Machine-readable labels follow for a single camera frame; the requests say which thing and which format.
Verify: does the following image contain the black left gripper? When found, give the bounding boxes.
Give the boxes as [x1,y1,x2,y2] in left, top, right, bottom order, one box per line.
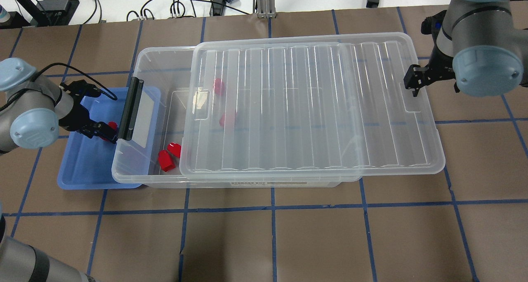
[59,80,118,144]

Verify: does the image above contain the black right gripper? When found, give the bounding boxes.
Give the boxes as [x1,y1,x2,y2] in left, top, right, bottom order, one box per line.
[403,47,456,97]

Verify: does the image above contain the red block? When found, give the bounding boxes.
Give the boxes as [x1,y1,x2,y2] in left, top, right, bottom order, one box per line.
[219,111,237,128]
[157,150,176,172]
[213,78,226,96]
[99,121,118,144]
[167,142,182,159]

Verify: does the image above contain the clear plastic box lid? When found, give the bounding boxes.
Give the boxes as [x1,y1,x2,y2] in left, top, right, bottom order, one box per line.
[179,32,446,182]

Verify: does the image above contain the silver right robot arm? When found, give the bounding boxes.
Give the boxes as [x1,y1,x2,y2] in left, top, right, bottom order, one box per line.
[403,0,527,97]

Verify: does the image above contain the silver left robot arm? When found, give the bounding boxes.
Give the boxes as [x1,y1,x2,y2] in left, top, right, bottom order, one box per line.
[0,57,118,155]

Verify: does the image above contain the clear plastic storage box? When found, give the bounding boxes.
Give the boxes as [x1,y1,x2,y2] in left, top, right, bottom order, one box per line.
[111,46,360,189]

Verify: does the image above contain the red block in box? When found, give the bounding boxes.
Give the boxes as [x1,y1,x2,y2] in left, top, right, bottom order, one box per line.
[167,142,182,159]
[213,78,226,96]
[157,150,176,172]
[219,111,237,128]

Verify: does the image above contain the blue plastic tray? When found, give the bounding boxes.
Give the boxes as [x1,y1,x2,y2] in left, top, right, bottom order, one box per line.
[57,88,161,190]

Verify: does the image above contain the black box latch handle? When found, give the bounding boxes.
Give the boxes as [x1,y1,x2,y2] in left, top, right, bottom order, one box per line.
[117,76,144,141]

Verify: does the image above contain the aluminium frame post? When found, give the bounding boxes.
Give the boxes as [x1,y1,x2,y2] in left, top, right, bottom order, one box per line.
[254,0,277,19]

